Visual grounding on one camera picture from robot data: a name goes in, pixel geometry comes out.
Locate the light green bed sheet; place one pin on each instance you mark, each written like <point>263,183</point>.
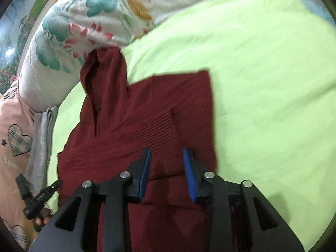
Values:
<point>262,84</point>

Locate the maroon knit sweater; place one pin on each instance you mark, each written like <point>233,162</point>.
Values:
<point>136,115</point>

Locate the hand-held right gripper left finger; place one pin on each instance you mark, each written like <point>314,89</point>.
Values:
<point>145,178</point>

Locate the framed landscape wall poster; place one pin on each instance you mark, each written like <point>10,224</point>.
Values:
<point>10,44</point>

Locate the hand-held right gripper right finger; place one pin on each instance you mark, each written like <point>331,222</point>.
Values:
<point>189,178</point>

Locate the grey folded cloth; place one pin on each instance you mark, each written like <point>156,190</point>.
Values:
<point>42,141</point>

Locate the white floral quilt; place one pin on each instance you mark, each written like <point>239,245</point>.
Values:
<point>86,13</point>

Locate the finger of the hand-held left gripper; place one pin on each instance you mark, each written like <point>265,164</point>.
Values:
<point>53,186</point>

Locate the person's left hand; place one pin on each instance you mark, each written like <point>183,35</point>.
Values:
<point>40,220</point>

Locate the pink heart print pillow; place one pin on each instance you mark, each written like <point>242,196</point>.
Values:
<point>13,126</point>

